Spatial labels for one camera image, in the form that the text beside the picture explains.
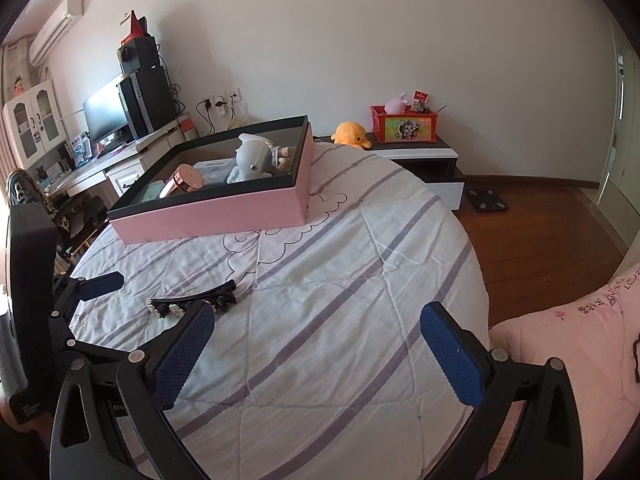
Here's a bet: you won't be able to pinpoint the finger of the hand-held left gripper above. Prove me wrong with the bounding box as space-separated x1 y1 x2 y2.
64 327 173 363
49 271 125 323

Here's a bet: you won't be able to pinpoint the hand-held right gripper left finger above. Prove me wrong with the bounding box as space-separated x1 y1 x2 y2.
50 301 216 480

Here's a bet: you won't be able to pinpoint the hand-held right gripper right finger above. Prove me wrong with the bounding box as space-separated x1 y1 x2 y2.
420 302 583 480

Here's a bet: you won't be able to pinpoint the black hair clip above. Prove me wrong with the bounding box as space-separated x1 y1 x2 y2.
147 280 239 320

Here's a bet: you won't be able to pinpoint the teal round case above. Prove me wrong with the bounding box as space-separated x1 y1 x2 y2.
142 180 169 204

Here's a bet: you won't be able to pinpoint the rose gold cup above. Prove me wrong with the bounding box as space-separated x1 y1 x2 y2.
159 164 205 200

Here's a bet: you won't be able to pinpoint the pink storage box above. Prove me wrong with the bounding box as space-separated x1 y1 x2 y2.
107 115 315 245

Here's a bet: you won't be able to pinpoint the pale wipes packet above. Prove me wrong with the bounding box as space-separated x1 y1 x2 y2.
192 159 239 187

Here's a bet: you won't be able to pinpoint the pink pig doll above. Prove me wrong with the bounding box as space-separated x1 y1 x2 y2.
265 142 299 171

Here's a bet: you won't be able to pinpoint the black office chair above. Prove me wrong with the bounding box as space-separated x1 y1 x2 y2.
5 167 109 262

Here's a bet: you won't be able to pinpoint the dark printed jacket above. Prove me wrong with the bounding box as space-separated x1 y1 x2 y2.
5 167 56 222

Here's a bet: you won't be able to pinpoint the pink printed quilt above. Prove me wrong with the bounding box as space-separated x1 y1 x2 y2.
487 265 640 480

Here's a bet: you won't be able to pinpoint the white desk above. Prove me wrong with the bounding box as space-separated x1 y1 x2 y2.
37 116 195 212

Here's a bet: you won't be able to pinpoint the blue box on desk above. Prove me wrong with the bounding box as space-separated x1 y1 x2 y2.
70 132 94 169

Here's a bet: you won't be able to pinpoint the white glass-door cabinet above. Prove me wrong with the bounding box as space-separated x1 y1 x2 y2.
2 79 69 171

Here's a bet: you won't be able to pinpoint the black floor scale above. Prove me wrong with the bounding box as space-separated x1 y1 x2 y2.
467 187 510 214

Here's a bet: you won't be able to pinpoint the black computer monitor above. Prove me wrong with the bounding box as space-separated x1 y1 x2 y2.
82 73 132 146

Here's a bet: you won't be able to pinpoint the black computer tower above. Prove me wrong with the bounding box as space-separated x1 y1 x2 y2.
116 66 179 136

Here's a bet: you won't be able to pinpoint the black and white low cabinet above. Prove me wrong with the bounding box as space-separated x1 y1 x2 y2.
317 132 467 211

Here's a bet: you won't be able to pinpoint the red printed storage crate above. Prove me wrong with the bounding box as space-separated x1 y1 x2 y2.
370 105 440 145

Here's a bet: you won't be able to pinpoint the white air conditioner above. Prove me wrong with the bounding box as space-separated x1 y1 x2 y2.
28 0 84 65

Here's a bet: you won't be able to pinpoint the yellow octopus plush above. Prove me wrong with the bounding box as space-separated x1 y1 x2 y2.
331 121 374 151

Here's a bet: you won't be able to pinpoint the red triangular box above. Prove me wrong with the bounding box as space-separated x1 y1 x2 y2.
121 9 150 44

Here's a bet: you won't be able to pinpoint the white doorway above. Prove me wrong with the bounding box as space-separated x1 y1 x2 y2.
597 19 640 202

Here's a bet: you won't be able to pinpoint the white wall sockets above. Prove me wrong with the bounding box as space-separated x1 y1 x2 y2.
201 88 244 109

